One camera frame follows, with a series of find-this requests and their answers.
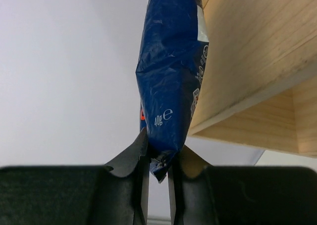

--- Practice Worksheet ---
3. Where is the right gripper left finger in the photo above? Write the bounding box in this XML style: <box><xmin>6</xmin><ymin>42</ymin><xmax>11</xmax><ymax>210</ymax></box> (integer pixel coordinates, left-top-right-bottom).
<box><xmin>91</xmin><ymin>129</ymin><xmax>149</xmax><ymax>225</ymax></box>

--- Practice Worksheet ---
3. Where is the Burts spicy sweet chilli bag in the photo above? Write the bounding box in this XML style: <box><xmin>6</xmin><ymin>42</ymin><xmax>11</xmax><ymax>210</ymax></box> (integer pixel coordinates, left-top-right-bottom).
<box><xmin>136</xmin><ymin>0</ymin><xmax>209</xmax><ymax>181</ymax></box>

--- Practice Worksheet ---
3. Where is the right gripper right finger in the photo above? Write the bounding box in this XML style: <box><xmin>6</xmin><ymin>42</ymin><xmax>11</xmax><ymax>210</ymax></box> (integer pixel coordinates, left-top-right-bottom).
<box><xmin>168</xmin><ymin>146</ymin><xmax>218</xmax><ymax>225</ymax></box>

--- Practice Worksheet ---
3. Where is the wooden two-tier shelf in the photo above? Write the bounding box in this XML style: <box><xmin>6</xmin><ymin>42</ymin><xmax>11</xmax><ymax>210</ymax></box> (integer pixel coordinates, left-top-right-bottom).
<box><xmin>189</xmin><ymin>0</ymin><xmax>317</xmax><ymax>157</ymax></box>

